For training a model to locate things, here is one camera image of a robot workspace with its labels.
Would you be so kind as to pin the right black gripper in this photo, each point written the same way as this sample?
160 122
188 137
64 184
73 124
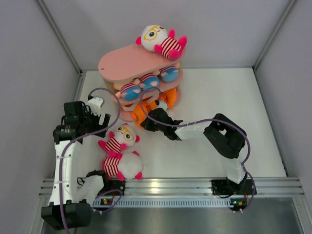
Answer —
147 126

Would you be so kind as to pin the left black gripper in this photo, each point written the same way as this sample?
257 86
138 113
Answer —
87 111

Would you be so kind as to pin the orange shark plush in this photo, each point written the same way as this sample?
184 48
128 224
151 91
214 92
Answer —
138 114
169 97
132 106

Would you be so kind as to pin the white glasses plush face up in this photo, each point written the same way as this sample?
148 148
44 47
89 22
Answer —
123 137

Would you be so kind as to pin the boy doll plush large head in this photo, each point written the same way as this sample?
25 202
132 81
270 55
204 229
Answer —
129 91

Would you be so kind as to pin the white plush face down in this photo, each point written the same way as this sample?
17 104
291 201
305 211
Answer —
124 166

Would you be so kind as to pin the white glasses plush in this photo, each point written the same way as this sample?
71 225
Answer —
156 38

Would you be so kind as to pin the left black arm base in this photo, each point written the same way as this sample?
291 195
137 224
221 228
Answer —
104 184

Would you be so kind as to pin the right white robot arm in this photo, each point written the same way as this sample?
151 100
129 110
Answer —
226 137

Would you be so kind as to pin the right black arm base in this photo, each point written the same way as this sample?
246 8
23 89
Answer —
226 188

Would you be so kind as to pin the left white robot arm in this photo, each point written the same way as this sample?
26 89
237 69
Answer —
69 206

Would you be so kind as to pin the orange shark plush in shelf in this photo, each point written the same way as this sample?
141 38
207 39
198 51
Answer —
169 97

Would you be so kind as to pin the boy doll plush shelf right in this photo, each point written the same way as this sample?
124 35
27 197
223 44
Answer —
169 73

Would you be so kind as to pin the pink three-tier shelf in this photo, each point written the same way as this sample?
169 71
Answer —
124 65

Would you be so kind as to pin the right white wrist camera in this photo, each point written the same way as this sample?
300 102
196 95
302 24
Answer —
161 104

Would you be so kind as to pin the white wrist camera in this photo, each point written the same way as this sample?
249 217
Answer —
161 104
95 104

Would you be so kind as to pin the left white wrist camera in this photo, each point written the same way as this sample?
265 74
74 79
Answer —
95 104

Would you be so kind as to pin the white slotted cable duct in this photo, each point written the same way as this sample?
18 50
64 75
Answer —
163 203

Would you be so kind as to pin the aluminium front rail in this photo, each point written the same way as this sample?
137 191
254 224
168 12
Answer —
265 186

